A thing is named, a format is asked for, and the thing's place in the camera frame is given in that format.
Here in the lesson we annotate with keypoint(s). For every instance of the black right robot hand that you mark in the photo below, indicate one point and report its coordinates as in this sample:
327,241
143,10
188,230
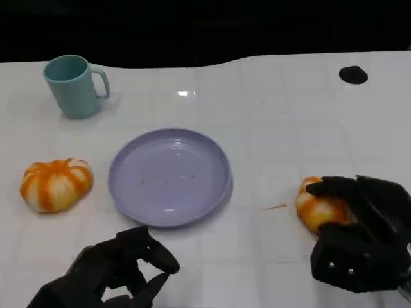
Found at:
379,231

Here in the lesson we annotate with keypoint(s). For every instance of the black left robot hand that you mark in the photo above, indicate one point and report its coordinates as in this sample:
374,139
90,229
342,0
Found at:
99,261

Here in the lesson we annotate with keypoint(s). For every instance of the orange and white bread roll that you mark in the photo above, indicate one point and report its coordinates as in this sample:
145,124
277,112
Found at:
57,185
318,208

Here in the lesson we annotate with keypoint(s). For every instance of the black table grommet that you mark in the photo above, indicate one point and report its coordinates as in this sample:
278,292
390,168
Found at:
353,74

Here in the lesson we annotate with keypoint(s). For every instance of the pale green mug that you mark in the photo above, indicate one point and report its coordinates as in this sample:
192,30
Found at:
75,92

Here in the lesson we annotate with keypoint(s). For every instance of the thin orange sliver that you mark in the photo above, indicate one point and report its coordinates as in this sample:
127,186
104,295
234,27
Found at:
273,206

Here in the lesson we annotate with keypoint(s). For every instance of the lilac plate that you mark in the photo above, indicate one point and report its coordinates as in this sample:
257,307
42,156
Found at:
169,178

